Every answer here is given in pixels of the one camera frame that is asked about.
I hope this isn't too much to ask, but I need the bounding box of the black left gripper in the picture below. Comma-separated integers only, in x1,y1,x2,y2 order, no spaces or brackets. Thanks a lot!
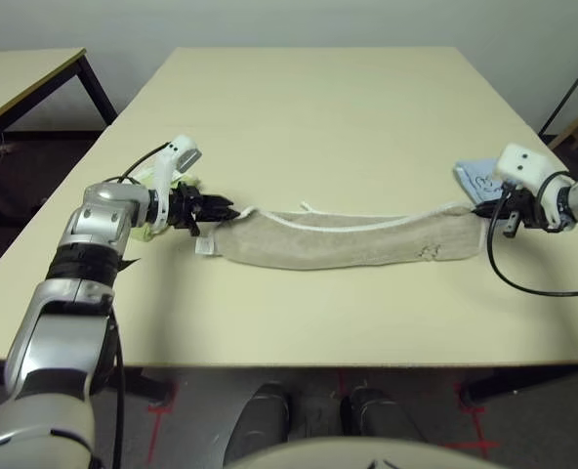
166,183,242,237

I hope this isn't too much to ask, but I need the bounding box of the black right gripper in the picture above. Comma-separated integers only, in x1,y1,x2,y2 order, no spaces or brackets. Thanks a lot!
474,188,544,240

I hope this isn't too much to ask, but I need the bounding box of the beige towel with white trim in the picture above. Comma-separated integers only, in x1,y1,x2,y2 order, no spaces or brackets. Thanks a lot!
194,200,483,272

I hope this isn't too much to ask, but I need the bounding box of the folded blue towel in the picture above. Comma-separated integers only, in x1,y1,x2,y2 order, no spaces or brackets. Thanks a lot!
452,155,508,204

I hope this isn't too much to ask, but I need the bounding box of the folded green towel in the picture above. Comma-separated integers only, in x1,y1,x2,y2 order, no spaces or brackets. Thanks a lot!
132,165,207,243

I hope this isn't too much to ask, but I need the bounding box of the black tripod stand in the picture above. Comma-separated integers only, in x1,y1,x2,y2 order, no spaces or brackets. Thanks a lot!
537,42,578,138

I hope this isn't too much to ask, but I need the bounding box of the dark robot left foot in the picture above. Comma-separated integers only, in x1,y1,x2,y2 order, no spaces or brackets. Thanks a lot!
223,383,293,465

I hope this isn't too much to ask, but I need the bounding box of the dark robot foot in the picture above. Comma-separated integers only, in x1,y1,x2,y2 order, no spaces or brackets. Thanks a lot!
340,388,427,444
223,383,293,465

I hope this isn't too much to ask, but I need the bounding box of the dark robot right foot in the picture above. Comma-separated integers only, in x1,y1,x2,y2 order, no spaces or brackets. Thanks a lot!
340,388,427,444

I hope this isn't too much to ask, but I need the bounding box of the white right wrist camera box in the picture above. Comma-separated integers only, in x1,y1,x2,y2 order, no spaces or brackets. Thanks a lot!
493,142,576,231

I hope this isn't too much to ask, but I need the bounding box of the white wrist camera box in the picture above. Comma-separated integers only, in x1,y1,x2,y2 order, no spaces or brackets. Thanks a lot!
151,135,204,231
493,142,576,231

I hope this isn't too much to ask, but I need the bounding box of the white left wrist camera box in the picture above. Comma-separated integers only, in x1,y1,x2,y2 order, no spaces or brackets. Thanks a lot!
151,135,204,231

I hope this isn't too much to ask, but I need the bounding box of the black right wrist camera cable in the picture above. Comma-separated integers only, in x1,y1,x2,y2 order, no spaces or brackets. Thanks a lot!
486,183,578,297

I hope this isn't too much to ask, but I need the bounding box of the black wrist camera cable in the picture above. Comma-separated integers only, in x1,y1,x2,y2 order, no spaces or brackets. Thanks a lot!
103,141,173,469
486,183,578,297

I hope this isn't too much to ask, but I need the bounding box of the black left wrist camera cable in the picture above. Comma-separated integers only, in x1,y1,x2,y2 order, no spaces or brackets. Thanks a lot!
103,141,173,469

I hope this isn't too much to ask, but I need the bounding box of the side table with black frame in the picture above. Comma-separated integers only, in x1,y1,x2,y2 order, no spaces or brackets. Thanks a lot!
0,47,119,216

